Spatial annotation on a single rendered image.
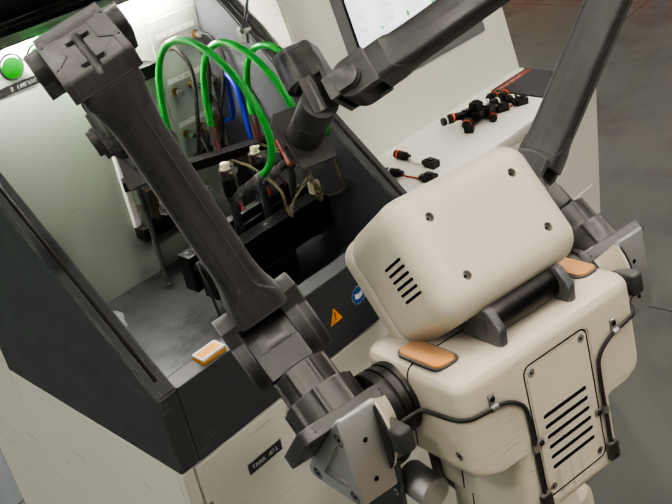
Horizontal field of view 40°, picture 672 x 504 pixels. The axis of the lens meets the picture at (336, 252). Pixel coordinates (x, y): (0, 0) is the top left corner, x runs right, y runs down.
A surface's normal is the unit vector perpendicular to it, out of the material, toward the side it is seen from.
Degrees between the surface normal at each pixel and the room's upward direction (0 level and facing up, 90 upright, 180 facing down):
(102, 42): 23
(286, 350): 42
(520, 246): 48
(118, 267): 90
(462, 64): 76
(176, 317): 0
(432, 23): 58
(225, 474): 90
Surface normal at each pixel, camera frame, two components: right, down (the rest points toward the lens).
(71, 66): -0.28, -0.59
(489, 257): 0.33, -0.36
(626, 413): -0.17, -0.86
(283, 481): 0.73, 0.22
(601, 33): -0.34, -0.04
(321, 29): 0.67, 0.01
